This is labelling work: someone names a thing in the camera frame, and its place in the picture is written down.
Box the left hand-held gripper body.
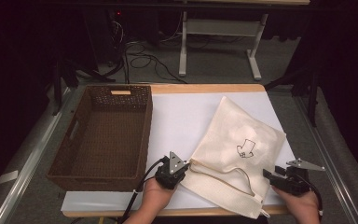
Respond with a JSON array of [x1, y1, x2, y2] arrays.
[[154, 151, 191, 190]]

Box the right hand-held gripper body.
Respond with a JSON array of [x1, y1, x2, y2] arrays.
[[270, 158, 326, 197]]

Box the cream mesh laundry bag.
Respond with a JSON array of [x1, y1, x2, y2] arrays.
[[180, 95, 287, 219]]

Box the person's right hand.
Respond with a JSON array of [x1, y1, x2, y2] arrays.
[[271, 186, 322, 219]]

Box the person's left hand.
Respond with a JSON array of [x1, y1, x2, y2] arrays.
[[140, 177, 177, 217]]

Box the brown wicker basket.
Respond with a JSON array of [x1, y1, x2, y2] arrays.
[[46, 84, 154, 192]]

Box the black tripod stand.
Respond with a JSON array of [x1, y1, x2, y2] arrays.
[[51, 57, 117, 117], [263, 66, 321, 128]]

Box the dark computer tower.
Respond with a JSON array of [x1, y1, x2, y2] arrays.
[[83, 7, 129, 64]]

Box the white floor tape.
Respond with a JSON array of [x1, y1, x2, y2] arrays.
[[0, 170, 20, 186]]

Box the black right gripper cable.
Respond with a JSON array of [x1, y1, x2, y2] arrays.
[[301, 175, 324, 217]]

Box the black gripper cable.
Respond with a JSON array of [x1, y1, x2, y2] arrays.
[[117, 157, 169, 224], [301, 175, 324, 217]]

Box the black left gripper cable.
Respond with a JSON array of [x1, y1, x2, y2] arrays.
[[117, 157, 169, 224]]

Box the metal floor rail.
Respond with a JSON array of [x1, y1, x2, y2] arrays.
[[0, 87, 73, 224], [293, 95, 358, 224]]

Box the black floor cables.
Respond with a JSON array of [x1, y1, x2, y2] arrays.
[[105, 18, 188, 85]]

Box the white metal desk frame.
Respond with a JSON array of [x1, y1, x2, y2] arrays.
[[178, 10, 269, 81]]

